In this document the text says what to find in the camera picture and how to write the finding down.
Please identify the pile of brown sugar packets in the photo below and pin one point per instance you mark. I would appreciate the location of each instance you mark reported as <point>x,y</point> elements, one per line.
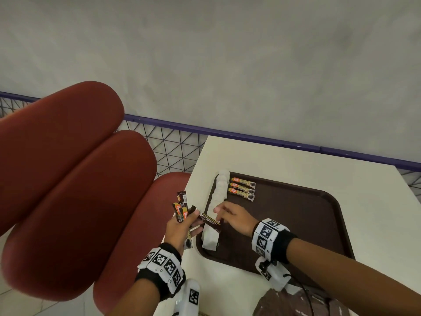
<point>289,304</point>

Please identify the left wristband with marker tags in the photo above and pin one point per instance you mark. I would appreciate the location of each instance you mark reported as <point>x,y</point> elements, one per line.
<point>161,263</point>

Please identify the person's right forearm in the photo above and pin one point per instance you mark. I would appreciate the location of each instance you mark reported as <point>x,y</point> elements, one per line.
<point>345,279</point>

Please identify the person's right hand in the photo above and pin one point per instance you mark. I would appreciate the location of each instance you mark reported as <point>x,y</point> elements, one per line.
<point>240,220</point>

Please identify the black gold coffee stick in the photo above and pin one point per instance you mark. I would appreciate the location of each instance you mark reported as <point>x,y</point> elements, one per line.
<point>241,187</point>
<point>210,221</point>
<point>241,193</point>

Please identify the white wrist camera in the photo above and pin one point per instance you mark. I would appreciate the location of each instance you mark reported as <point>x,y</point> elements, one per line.
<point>189,297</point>
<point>274,274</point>

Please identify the row of white sachets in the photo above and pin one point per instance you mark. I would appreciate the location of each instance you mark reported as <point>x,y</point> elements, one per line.
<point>217,197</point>

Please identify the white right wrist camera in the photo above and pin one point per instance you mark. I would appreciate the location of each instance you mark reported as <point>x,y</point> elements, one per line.
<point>274,274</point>

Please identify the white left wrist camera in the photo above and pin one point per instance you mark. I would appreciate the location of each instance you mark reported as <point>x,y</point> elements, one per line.
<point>189,297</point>

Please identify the right wristband with marker tags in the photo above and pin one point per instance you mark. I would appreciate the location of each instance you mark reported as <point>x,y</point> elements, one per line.
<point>269,238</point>

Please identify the purple mesh railing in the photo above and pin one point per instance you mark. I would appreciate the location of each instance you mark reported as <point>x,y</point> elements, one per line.
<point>230,132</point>

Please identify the wristband with marker tags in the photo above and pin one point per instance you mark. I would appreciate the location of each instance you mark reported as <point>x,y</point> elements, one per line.
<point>269,238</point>
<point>161,263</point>

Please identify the brown plastic tray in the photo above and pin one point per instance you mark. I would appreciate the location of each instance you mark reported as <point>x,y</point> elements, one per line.
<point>296,217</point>

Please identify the bundle of coffee stick packets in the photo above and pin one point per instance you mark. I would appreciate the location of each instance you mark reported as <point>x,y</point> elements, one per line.
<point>181,208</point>

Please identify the red padded chair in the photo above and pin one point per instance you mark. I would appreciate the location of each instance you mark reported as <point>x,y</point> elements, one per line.
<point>72,180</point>

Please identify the person's left hand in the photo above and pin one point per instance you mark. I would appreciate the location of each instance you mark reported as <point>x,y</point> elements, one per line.
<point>177,233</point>

